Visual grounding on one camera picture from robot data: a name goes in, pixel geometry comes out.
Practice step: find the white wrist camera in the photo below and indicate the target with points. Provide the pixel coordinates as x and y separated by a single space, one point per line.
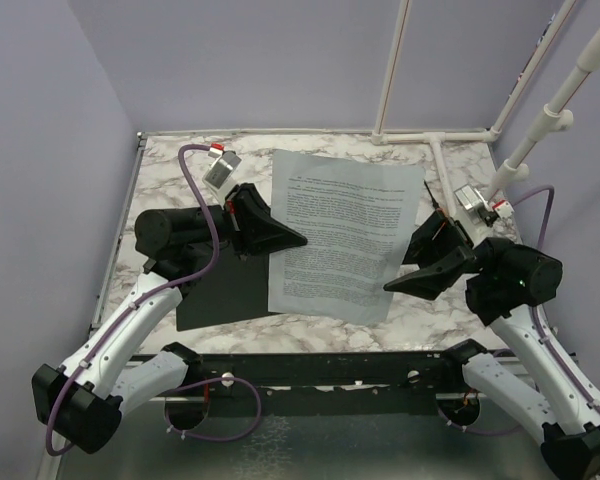
476 216
220 177

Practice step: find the white pvc pipe frame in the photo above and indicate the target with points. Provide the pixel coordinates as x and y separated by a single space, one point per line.
553 116

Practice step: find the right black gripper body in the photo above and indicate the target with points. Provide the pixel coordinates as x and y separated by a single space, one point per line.
469 244

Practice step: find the grey black file folder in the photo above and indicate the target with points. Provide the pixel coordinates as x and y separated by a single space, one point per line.
235 290

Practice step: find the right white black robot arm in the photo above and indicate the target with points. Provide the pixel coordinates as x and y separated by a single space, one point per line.
506 283

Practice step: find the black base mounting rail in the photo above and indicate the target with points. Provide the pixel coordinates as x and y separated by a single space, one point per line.
328 384

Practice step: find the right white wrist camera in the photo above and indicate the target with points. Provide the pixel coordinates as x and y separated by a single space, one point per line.
476 216

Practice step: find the orange handled screwdriver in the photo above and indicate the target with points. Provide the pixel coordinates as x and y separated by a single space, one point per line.
434 202

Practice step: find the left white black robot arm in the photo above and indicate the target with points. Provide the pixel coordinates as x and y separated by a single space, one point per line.
85 398

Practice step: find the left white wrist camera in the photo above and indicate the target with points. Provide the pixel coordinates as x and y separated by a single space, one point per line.
220 177

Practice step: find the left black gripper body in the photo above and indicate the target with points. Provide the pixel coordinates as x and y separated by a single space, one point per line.
223 222

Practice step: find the printed paper sheet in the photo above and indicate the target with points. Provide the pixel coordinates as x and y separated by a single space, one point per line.
357 218

